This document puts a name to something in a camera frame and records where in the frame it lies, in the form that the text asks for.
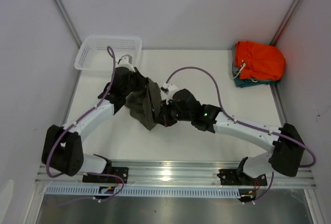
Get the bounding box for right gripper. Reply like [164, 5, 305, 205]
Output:
[155, 98, 193, 127]

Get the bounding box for olive green shorts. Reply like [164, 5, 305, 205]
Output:
[125, 78, 161, 130]

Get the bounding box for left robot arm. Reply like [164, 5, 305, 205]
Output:
[41, 67, 148, 183]

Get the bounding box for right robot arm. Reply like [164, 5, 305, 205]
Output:
[155, 85, 304, 185]

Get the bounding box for teal folded shorts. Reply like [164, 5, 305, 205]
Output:
[233, 78, 280, 88]

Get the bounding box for grey folded shorts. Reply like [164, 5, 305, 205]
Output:
[231, 45, 240, 78]

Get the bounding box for orange folded shorts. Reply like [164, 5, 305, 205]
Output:
[234, 41, 285, 81]

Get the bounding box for white plastic basket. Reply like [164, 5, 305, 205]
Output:
[74, 35, 142, 73]

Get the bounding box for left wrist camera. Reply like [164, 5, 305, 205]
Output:
[117, 54, 134, 71]

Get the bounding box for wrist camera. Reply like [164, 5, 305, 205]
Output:
[160, 83, 178, 101]
[117, 54, 134, 71]

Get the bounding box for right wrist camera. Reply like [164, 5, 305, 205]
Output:
[160, 83, 178, 101]

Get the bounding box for aluminium frame rail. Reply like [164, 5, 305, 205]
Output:
[35, 159, 318, 189]

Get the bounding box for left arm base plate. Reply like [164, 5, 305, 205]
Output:
[82, 167, 129, 184]

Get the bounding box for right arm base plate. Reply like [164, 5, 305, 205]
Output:
[217, 169, 267, 186]

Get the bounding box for white slotted cable duct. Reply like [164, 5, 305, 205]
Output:
[45, 185, 240, 199]

